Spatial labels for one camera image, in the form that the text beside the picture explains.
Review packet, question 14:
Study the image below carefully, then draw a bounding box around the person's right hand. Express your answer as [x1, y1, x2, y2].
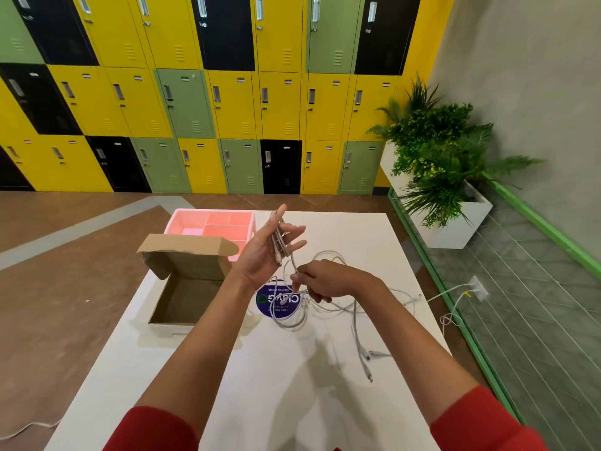
[290, 259, 382, 306]

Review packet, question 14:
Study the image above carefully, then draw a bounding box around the person's left hand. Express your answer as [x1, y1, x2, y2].
[233, 204, 309, 292]

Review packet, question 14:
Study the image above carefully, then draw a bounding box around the grey white charging cable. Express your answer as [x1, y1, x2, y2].
[268, 220, 311, 331]

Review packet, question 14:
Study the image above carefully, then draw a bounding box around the person's right forearm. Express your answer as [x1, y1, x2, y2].
[350, 276, 480, 425]

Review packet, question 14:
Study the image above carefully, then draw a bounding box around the person's left forearm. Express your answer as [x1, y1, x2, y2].
[135, 271, 256, 439]

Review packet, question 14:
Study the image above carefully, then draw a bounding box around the round blue sticker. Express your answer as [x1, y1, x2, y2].
[255, 281, 301, 320]

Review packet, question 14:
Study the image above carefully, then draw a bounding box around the pink divided organizer tray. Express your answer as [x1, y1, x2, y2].
[164, 208, 257, 263]

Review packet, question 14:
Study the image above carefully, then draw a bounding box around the brown cardboard box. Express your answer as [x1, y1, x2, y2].
[136, 233, 262, 332]

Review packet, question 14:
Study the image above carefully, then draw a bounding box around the white rectangular planter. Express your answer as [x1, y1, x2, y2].
[379, 141, 494, 250]

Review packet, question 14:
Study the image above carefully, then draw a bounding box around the green leafy plant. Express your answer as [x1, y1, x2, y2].
[366, 74, 544, 229]

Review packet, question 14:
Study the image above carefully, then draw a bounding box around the red left sleeve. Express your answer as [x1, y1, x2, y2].
[102, 406, 200, 451]

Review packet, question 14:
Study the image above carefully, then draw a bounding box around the red sleeve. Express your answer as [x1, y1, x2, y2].
[429, 386, 549, 451]
[102, 406, 200, 451]

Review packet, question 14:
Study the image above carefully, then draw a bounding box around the green framed glass railing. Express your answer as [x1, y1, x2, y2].
[387, 170, 601, 451]

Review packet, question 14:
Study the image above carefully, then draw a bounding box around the red right sleeve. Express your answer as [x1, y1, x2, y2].
[429, 386, 549, 451]

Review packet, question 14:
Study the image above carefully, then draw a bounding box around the tangled white charging cable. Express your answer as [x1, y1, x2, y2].
[300, 250, 423, 384]

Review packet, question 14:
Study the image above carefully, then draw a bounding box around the wall of coloured lockers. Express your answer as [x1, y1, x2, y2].
[0, 0, 423, 196]

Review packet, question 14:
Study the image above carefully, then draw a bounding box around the white cable with yellow tag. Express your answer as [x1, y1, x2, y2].
[425, 283, 473, 328]

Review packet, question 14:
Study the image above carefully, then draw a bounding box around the thin white floor cable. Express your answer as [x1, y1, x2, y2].
[0, 417, 63, 441]

